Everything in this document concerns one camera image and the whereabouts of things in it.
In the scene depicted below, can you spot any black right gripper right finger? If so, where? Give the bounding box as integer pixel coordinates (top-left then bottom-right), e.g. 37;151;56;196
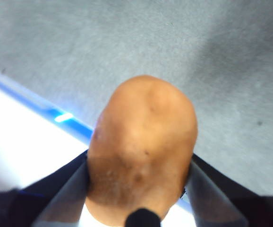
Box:
185;153;273;227

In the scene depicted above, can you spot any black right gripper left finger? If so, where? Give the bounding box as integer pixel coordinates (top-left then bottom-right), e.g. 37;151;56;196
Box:
0;149;91;227

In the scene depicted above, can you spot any brown potato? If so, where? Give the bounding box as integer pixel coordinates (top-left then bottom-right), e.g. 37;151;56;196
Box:
85;75;198;226

